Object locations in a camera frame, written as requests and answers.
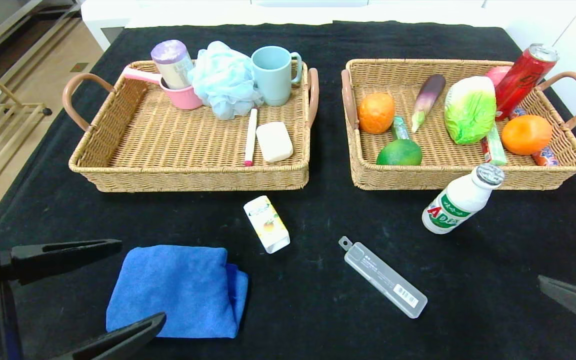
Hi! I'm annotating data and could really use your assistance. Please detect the blue towel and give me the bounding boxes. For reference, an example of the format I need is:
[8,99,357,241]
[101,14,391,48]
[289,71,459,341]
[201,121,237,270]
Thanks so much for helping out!
[105,244,250,339]

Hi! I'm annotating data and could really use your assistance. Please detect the small white yellow box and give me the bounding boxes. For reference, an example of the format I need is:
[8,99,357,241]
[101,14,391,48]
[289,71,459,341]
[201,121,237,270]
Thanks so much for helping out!
[243,195,291,254]

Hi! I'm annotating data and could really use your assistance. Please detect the white AD milk bottle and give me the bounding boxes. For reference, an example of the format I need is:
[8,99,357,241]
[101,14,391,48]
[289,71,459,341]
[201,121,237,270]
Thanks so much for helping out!
[421,163,505,235]

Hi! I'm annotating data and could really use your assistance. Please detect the green white cabbage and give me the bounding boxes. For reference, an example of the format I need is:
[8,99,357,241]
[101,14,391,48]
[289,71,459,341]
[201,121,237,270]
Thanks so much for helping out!
[443,75,497,146]

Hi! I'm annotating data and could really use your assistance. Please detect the gold metal wheeled rack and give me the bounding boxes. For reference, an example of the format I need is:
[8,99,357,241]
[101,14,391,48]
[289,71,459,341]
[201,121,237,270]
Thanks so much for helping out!
[0,75,54,207]

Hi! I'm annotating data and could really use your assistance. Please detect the pink plastic scoop cup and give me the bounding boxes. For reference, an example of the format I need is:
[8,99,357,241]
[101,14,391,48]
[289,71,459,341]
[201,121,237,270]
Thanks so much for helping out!
[122,66,203,111]

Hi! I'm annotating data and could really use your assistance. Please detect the white pink marker pen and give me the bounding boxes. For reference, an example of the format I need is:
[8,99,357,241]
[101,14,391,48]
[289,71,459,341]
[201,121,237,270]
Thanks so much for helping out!
[244,108,259,167]

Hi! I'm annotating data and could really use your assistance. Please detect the black table cloth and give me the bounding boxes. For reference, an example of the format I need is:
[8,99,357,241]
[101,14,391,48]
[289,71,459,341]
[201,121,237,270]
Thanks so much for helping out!
[0,21,576,360]

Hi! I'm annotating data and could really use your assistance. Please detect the white soap bar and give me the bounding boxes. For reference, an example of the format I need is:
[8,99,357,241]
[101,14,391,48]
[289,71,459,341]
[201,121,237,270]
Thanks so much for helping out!
[255,121,294,163]

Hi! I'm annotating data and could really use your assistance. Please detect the purple lidded cylinder container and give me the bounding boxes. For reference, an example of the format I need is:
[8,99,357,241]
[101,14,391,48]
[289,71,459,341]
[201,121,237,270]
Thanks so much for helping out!
[150,40,195,91]

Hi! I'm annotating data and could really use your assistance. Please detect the light blue bath loofah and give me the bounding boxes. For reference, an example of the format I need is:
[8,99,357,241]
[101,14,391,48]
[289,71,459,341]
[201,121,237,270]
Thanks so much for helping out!
[187,41,264,121]

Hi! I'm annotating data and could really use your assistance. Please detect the teal plastic mug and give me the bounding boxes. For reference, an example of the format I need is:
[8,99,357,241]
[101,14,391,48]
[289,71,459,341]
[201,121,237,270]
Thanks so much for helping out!
[251,46,303,107]

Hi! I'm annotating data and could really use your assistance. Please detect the clear plastic toothbrush case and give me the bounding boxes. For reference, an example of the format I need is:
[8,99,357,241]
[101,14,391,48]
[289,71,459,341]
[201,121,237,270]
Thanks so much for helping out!
[338,236,428,320]

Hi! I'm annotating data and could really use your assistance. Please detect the bumpy orange fruit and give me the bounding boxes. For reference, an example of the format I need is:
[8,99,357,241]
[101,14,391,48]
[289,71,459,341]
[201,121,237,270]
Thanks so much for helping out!
[357,92,396,135]

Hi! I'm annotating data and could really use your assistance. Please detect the green round fruit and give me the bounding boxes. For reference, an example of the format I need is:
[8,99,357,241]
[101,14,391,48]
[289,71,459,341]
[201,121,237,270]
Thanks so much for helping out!
[376,139,423,167]

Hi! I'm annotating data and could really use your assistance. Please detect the small green gum pack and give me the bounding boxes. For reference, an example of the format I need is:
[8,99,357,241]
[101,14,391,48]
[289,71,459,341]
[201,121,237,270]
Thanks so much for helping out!
[391,116,411,141]

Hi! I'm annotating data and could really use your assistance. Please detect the purple eggplant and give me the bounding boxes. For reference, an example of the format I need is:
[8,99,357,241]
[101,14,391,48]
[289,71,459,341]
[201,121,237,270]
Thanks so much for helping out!
[411,74,447,133]

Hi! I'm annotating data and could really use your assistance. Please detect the red green candy box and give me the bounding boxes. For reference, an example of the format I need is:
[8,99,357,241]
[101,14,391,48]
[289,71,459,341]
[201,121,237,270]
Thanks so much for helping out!
[481,122,509,166]

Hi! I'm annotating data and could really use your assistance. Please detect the pink peach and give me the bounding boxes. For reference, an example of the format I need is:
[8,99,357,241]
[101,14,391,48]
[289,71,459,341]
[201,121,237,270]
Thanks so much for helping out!
[485,66,511,88]

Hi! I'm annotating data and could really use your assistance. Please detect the smooth orange fruit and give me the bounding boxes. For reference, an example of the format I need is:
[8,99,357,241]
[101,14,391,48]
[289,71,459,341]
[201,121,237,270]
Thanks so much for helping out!
[500,115,553,156]

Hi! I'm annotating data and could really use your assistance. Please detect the red soda can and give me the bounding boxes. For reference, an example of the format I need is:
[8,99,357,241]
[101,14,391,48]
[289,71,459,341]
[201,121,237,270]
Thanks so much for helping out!
[493,43,560,121]

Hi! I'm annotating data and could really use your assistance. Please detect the woven wicker basket brown handles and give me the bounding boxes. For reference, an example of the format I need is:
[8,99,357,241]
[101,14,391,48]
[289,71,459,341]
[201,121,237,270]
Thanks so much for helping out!
[62,59,320,193]
[340,58,576,191]

